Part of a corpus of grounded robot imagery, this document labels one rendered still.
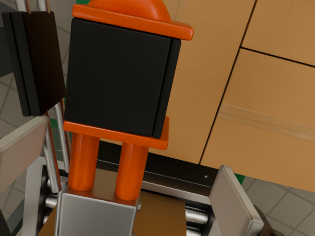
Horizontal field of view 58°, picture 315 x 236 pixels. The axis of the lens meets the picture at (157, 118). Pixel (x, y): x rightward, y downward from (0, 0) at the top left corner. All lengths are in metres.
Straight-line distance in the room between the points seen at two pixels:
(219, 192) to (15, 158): 0.13
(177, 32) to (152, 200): 0.86
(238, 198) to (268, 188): 1.59
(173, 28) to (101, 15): 0.04
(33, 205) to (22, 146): 0.95
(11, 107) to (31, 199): 0.72
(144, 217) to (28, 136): 0.77
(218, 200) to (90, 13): 0.15
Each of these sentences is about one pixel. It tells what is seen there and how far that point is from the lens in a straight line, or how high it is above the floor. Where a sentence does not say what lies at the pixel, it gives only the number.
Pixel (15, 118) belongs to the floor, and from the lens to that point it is 1.71.
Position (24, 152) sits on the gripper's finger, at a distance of 0.19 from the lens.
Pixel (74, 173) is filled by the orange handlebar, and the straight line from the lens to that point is 0.24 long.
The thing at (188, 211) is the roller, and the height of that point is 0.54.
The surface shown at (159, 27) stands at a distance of 0.18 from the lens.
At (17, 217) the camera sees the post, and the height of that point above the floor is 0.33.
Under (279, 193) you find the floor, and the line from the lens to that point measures 1.80.
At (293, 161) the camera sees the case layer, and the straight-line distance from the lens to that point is 1.04.
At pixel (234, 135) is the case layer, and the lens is 0.94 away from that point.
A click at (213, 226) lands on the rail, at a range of 1.07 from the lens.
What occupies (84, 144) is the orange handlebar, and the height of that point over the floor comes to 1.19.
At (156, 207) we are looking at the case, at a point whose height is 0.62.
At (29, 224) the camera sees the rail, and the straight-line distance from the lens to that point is 1.19.
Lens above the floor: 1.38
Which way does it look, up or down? 68 degrees down
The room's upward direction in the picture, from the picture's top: 171 degrees counter-clockwise
